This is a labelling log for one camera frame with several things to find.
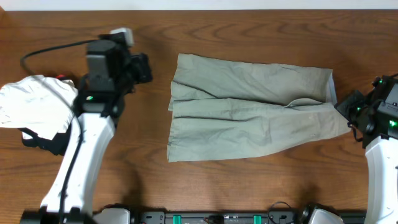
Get khaki green shorts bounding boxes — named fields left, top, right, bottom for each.
left=167, top=54, right=349, bottom=162

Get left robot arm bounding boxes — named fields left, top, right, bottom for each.
left=20, top=28, right=152, bottom=224

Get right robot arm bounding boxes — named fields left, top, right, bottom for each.
left=335, top=74, right=397, bottom=224

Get red item behind pile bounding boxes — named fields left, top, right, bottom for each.
left=56, top=75, right=66, bottom=80

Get white folded garment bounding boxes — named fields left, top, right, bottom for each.
left=1, top=75, right=78, bottom=140

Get black folded garment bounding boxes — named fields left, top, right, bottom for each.
left=19, top=126, right=72, bottom=156

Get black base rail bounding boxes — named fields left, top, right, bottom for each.
left=93, top=203, right=368, bottom=224

